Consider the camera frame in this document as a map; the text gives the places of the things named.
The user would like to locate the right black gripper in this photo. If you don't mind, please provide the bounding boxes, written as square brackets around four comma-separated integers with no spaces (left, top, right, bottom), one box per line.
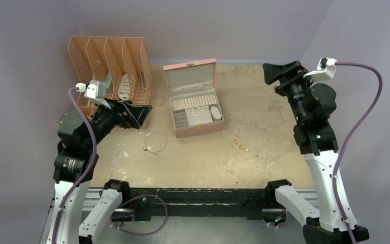
[263,61,317,123]

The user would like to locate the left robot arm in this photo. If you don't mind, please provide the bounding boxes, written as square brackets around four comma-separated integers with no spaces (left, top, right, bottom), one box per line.
[46,100,153,243]

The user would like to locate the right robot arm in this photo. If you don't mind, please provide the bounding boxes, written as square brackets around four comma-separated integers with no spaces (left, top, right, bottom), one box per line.
[263,57,369,243]

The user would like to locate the pink jewelry box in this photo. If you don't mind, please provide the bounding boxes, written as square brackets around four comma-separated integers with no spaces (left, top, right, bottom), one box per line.
[163,58,225,138]

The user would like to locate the grey metal block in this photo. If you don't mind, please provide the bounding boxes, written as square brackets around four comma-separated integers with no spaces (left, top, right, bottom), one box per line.
[105,72,113,94]

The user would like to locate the earrings in box tray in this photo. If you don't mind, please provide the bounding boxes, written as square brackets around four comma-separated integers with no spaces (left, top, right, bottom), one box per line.
[186,106,210,118]

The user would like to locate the orange plastic file organizer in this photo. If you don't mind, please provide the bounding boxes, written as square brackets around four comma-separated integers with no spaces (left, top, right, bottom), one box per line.
[68,36,153,105]

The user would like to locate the white oval pad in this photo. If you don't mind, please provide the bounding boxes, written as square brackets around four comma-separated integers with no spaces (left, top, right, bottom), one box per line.
[210,106,222,121]

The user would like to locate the silver beaded bracelet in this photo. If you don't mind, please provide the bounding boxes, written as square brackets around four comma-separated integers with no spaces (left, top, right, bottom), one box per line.
[143,132,168,156]

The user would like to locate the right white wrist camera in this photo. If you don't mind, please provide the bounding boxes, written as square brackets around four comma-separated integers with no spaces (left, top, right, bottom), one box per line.
[303,57,337,82]

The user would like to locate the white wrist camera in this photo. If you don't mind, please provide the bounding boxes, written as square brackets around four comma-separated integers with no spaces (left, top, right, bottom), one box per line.
[75,80,111,109]
[303,57,337,82]

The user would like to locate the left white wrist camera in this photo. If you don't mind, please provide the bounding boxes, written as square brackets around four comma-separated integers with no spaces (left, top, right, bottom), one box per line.
[75,80,111,109]

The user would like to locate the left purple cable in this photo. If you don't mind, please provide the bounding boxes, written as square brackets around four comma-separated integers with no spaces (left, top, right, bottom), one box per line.
[51,86,98,244]

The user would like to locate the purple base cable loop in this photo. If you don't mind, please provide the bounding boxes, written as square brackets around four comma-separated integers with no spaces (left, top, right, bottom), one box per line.
[109,194,169,237]

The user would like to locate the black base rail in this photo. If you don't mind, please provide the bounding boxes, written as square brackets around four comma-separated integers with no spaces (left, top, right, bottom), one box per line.
[117,188,290,225]

